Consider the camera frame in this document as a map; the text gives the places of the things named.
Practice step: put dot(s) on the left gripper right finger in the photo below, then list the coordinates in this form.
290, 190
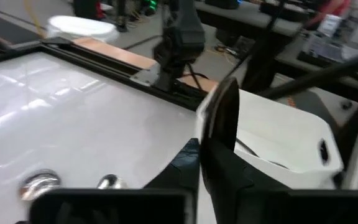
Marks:
225, 180

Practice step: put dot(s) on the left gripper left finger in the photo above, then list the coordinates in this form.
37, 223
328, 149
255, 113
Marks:
185, 171

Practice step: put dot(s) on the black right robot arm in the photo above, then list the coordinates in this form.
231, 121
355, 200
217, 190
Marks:
182, 34

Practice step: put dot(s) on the white plastic bin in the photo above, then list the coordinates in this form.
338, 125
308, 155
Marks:
275, 124

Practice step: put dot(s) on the gray metal mounting plate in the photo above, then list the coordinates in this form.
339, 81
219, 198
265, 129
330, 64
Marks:
145, 77

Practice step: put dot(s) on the black beam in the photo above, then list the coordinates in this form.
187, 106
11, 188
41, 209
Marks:
322, 74

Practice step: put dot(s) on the gray desk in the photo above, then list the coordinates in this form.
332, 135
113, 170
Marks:
247, 15

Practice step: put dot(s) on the white trash can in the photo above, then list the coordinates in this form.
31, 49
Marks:
79, 28

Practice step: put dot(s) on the person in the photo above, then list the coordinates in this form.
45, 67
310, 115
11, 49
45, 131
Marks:
334, 6

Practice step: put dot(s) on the black diagonal frame strut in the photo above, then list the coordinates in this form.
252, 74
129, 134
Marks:
263, 62

